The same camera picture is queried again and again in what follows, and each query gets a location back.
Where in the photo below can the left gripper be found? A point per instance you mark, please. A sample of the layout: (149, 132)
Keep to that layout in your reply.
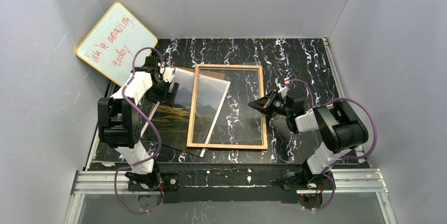
(167, 93)

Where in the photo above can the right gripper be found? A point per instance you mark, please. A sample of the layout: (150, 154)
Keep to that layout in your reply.
(271, 103)

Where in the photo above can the landscape photo print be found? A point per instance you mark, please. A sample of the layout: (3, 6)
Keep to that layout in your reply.
(173, 123)

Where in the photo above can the wooden picture frame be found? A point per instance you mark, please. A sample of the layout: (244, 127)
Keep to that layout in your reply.
(227, 144)

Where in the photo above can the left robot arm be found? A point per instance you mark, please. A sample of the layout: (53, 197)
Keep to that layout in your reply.
(120, 121)

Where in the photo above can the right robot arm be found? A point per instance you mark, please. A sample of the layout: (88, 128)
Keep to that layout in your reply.
(338, 124)

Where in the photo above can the brown backing board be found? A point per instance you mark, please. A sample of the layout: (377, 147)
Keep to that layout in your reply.
(217, 75)

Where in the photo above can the white board yellow rim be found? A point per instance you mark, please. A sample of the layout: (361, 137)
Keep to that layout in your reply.
(113, 42)

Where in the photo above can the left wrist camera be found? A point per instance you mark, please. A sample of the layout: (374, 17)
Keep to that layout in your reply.
(167, 74)

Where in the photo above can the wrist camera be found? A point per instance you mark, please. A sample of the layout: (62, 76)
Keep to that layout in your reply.
(167, 74)
(282, 88)

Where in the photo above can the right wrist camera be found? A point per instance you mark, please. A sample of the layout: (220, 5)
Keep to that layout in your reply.
(282, 88)

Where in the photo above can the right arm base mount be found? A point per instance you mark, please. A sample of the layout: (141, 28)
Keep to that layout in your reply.
(292, 181)

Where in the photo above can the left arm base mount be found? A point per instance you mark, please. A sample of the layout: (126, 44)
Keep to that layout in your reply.
(155, 181)

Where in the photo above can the aluminium rail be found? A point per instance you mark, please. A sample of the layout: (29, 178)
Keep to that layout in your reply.
(242, 193)

